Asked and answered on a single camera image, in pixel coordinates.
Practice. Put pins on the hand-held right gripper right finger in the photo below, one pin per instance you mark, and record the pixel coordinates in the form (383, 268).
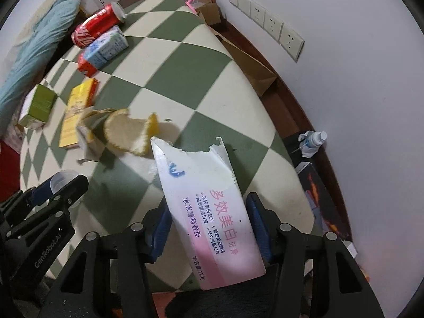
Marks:
(259, 228)

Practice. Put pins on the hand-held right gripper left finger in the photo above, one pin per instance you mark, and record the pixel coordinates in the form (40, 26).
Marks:
(159, 235)

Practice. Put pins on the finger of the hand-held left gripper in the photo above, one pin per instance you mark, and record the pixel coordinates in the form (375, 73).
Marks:
(71, 188)
(41, 190)

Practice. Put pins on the clear plastic cup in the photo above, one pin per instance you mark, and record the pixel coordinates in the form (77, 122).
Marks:
(63, 177)

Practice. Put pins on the torn white toothpaste box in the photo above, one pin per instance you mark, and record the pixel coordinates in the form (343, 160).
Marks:
(205, 205)

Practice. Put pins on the green paper box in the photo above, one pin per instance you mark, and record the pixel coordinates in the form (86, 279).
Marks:
(41, 103)

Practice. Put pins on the red cola can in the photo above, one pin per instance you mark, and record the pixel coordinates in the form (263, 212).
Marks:
(96, 23)

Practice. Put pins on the red bed sheet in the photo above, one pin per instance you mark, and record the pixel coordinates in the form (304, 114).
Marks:
(6, 163)

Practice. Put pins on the grey white chequered bed sheet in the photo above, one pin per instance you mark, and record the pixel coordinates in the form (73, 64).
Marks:
(13, 135)

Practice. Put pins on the black box with orange print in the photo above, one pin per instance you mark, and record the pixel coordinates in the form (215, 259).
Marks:
(323, 202)

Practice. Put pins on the yellow fruit peel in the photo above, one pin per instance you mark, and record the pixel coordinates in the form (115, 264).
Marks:
(123, 133)

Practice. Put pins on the person's dark fleece trouser leg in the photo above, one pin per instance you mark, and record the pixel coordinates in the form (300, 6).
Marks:
(225, 302)

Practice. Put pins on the yellow paper box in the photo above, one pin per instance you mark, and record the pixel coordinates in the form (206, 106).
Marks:
(78, 106)

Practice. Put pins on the light blue blanket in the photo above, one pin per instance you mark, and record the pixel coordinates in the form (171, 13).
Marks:
(33, 49)

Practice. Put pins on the blue white drink carton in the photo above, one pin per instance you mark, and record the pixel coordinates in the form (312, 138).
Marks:
(103, 48)

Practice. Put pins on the brown paper bag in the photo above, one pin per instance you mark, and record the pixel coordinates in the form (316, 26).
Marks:
(248, 67)

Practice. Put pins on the cardboard box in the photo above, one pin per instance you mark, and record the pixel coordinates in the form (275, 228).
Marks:
(212, 14)

